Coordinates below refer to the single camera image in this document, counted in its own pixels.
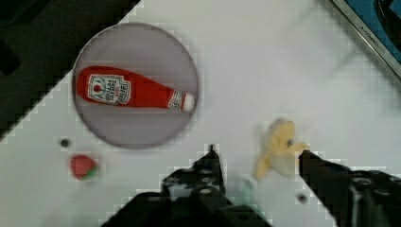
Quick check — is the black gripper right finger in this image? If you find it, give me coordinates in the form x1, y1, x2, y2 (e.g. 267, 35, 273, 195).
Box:
299, 150, 401, 227

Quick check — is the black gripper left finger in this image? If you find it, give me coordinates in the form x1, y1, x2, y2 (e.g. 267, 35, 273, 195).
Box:
100, 146, 271, 227

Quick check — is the black toaster oven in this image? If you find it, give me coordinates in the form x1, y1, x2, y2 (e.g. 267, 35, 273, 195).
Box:
329, 0, 401, 79

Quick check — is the red plush strawberry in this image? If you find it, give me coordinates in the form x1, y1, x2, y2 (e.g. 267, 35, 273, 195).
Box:
69, 154, 98, 181

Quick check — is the red plush ketchup bottle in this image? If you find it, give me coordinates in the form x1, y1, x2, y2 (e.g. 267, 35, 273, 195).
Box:
76, 66, 196, 112

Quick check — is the grey round plate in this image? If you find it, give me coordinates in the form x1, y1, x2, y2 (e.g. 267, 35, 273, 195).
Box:
72, 23, 200, 149

